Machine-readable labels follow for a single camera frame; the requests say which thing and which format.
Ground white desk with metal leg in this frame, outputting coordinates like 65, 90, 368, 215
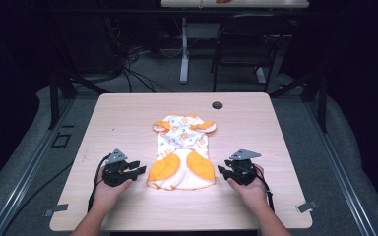
160, 0, 310, 85

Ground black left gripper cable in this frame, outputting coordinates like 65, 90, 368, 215
87, 153, 112, 213

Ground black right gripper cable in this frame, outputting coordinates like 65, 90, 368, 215
255, 165, 276, 213

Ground black chair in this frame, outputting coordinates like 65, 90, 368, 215
210, 13, 291, 93

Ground grey bracket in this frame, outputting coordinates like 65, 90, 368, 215
295, 200, 319, 213
42, 203, 70, 218

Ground person's left hand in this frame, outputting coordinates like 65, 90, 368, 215
93, 165, 134, 214

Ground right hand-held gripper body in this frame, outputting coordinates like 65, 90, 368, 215
228, 148, 263, 187

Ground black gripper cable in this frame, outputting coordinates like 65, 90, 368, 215
87, 153, 112, 213
255, 165, 276, 213

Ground aluminium floor rail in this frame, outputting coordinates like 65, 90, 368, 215
0, 97, 77, 236
303, 97, 378, 236

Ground tangle of black floor cables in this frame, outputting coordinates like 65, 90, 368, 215
104, 16, 185, 94

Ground black metal stand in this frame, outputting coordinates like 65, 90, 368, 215
47, 19, 109, 130
269, 70, 329, 134

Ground orange and white baby romper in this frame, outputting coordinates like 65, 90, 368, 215
146, 113, 218, 192

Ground person's right hand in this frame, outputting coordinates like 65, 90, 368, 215
226, 163, 270, 213

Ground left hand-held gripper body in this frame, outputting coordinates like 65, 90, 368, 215
101, 148, 136, 188

